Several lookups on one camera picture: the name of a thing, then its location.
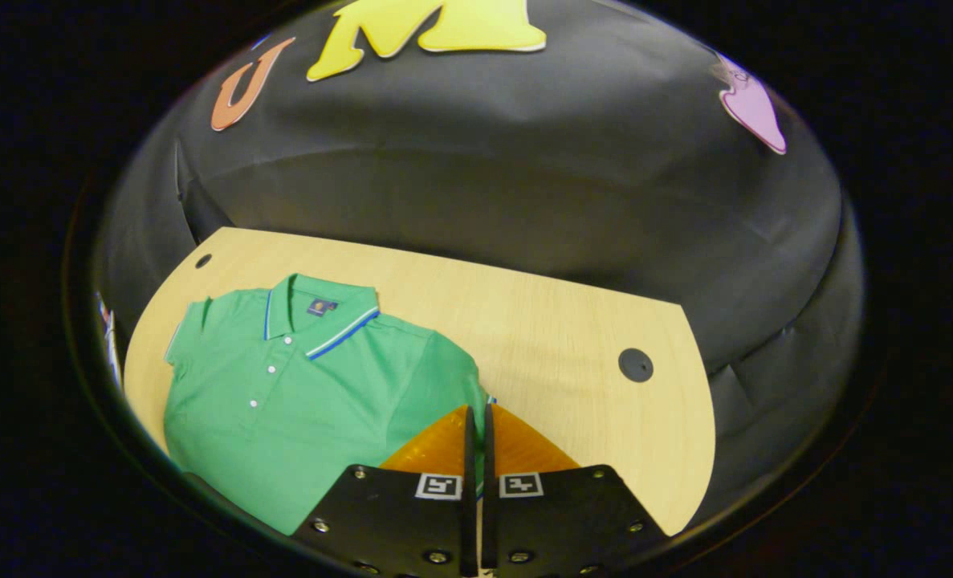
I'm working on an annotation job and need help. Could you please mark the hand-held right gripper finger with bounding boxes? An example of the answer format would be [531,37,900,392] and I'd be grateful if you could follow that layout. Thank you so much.
[294,404,478,578]
[483,404,670,578]

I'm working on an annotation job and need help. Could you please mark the green T-shirt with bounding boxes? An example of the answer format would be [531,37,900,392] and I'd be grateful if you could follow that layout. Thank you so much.
[163,273,497,536]

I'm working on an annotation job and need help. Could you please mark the black round table cap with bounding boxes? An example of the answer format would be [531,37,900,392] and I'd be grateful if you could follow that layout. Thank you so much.
[618,348,654,383]

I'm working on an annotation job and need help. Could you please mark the black backdrop cloth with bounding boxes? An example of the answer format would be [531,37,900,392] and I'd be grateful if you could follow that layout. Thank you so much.
[95,0,866,523]

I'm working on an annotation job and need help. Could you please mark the white blue printed object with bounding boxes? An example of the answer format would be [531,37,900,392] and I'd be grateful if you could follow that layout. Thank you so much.
[95,291,124,388]

